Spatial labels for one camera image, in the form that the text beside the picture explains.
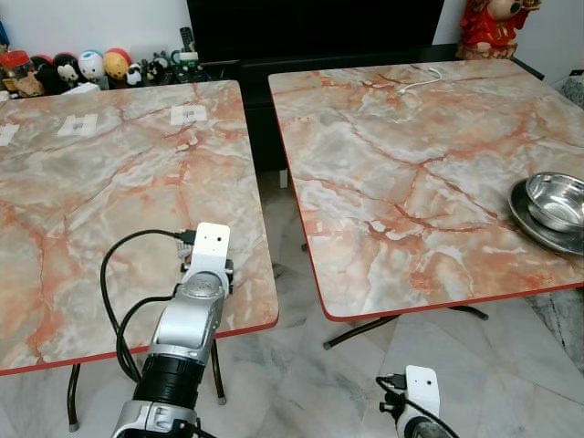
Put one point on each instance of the white paper sticker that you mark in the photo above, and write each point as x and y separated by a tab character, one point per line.
78	126
188	115

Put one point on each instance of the marble-pattern table with stickers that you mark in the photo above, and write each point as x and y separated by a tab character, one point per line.
109	182

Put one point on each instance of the marble-pattern folding table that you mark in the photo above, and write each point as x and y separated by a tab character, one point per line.
411	173

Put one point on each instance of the grey speckled object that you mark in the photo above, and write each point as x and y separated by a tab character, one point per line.
572	88

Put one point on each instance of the small panda toy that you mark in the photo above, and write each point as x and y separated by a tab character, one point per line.
134	75

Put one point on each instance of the stainless steel plate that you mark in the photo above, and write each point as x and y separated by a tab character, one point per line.
538	235

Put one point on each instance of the red-lidded jar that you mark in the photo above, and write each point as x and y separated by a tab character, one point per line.
13	64

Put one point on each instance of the black mouse plush toy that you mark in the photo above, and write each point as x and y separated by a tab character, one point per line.
41	73

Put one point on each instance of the green white holder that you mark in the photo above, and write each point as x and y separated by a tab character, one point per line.
188	62

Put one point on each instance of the white blue round toy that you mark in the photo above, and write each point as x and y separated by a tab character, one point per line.
91	64

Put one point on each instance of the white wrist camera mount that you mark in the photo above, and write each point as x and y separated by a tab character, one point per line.
213	245
422	388

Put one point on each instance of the black television screen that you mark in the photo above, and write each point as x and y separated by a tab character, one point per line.
310	27

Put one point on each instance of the small dark figurine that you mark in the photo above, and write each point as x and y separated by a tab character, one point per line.
157	68

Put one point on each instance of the stainless steel bowl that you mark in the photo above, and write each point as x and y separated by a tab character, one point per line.
557	201

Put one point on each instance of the black white mouse toy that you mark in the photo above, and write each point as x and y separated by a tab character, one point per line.
67	67

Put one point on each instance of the black remote control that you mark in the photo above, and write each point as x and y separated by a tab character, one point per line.
185	38

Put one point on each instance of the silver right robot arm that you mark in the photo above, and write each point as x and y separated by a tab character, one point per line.
420	429

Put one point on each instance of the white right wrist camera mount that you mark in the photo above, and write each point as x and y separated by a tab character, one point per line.
422	388

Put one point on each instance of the yellow red round toy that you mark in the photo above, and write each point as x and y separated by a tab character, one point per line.
116	62

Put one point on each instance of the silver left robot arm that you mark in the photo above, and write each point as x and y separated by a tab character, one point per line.
187	319

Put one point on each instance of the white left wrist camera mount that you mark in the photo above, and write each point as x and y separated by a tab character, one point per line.
213	245

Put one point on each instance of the red figurine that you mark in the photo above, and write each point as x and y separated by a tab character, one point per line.
488	32

